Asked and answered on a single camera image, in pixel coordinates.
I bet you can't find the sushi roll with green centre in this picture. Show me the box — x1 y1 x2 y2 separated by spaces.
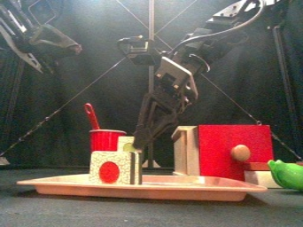
117 136 144 184

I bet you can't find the sushi roll with red centre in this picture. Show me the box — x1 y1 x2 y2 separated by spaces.
88 150 137 185

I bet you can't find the red drawer with wooden knob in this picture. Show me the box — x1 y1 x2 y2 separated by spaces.
196 124 275 182

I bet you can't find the pink plastic tray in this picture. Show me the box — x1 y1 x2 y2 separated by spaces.
16 173 268 202

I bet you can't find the white block with red top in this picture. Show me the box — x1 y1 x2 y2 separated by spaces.
241 161 284 189

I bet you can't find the green plastic toy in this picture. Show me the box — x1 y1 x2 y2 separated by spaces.
267 159 303 192

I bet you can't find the red toy pot with handle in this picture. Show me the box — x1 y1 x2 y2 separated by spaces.
83 102 128 153

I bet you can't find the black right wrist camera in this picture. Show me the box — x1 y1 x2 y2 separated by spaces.
116 35 163 67

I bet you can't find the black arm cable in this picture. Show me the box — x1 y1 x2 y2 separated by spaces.
169 0 267 57

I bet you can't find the grey vertical frame post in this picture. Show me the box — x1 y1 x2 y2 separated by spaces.
141 0 161 170

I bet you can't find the diagonal brace wire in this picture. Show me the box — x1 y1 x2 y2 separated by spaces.
113 0 303 162
0 0 199 158

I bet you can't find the dark side frame post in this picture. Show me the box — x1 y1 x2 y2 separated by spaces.
267 25 297 140

